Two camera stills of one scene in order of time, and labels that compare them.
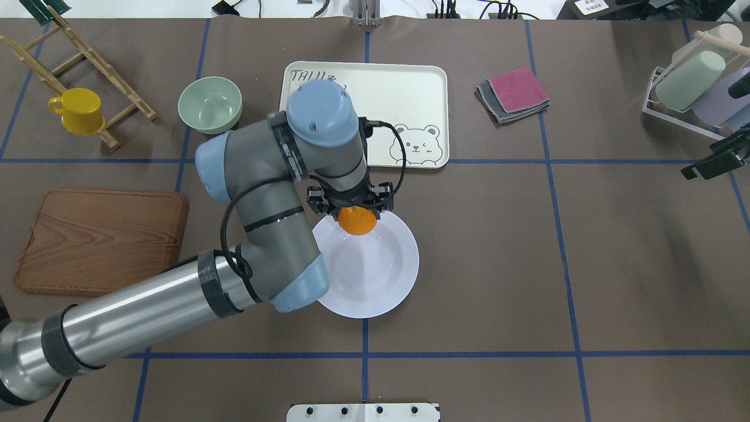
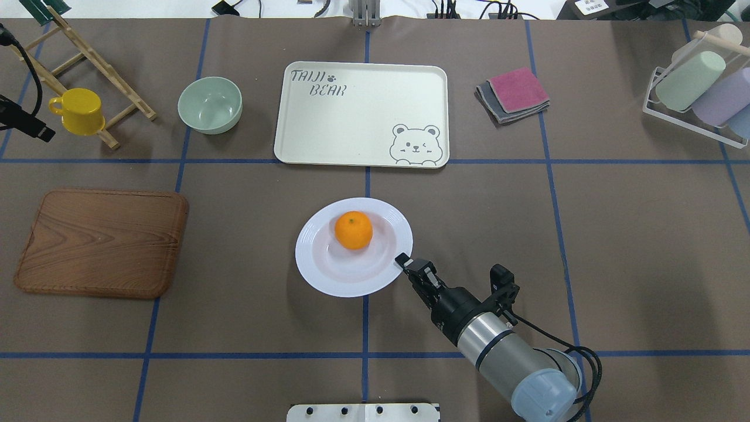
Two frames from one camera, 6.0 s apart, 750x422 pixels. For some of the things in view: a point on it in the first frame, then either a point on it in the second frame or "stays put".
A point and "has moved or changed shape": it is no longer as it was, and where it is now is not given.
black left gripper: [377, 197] -> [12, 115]
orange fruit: [356, 220] has moved or changed shape
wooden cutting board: [99, 242] stays put
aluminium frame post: [366, 13] stays put
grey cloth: [487, 99] stays put
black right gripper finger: [722, 163] -> [418, 264]
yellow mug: [82, 111] stays put
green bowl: [210, 105] stays put
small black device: [224, 8] stays put
